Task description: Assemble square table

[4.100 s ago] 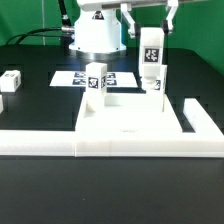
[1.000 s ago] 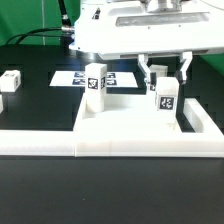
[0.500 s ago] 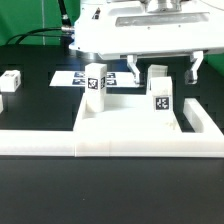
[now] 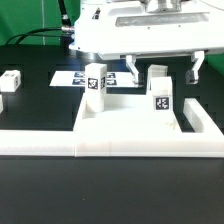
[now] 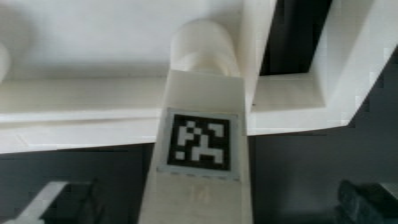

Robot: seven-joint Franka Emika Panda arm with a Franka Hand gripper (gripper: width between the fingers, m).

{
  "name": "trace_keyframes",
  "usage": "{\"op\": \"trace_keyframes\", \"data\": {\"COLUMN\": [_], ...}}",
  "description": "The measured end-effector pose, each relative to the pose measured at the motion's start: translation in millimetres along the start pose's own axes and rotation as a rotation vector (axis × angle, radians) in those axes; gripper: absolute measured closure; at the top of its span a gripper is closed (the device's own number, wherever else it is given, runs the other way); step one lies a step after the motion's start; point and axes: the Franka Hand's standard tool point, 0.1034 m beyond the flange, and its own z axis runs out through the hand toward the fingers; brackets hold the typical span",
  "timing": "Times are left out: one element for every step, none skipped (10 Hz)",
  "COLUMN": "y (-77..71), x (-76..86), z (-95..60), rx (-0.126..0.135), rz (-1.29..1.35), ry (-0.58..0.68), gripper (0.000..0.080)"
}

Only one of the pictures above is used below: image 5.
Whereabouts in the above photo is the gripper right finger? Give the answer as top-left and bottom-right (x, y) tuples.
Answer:
(335, 180), (398, 224)

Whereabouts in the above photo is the white L-shaped obstacle fence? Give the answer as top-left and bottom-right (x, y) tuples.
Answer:
(0, 0), (398, 154)

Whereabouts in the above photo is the white square table top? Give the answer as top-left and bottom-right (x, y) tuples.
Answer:
(0, 0), (276, 122)

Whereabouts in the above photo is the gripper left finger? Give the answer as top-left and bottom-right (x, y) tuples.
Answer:
(15, 181), (105, 224)

